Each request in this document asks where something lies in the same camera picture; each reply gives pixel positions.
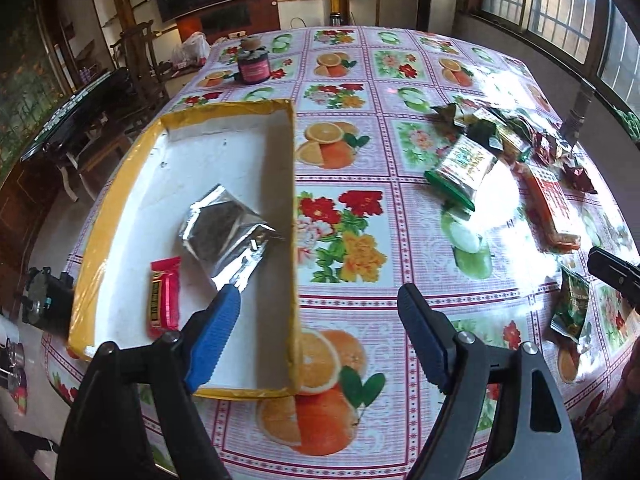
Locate green leaf snack packet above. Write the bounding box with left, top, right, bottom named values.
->
left=550, top=266, right=590, bottom=344

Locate orange cracker pack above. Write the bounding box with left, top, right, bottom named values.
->
left=518, top=162, right=582, bottom=252

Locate red small snack packet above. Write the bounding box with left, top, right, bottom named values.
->
left=148, top=256, right=181, bottom=337

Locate green Weidan cracker pack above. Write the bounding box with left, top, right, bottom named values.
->
left=424, top=136, right=497, bottom=211

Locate silver foil snack bag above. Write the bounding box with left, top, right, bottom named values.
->
left=178, top=184, right=281, bottom=292

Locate pile of small snack packets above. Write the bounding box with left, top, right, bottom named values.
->
left=434, top=103, right=598, bottom=194

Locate grey motor on gripper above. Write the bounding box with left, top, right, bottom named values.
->
left=20, top=266, right=74, bottom=338

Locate wooden stool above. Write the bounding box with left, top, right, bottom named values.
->
left=55, top=130, right=132, bottom=203

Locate floral fruit tablecloth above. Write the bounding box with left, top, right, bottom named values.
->
left=43, top=26, right=639, bottom=479

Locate white box with yellow tape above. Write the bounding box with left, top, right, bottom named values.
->
left=67, top=99, right=302, bottom=400

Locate dark wooden chair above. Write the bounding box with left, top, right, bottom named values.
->
left=111, top=21, right=169, bottom=118

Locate black glossy side table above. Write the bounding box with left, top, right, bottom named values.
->
left=20, top=67, right=130, bottom=162

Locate pink jar with black lid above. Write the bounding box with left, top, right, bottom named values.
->
left=236, top=36, right=271, bottom=84

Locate white plastic bag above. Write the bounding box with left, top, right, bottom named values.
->
left=170, top=32, right=210, bottom=70

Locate red TV cabinet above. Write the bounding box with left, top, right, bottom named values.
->
left=176, top=0, right=281, bottom=44

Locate floral wall painting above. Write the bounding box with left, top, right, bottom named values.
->
left=0, top=0, right=64, bottom=177

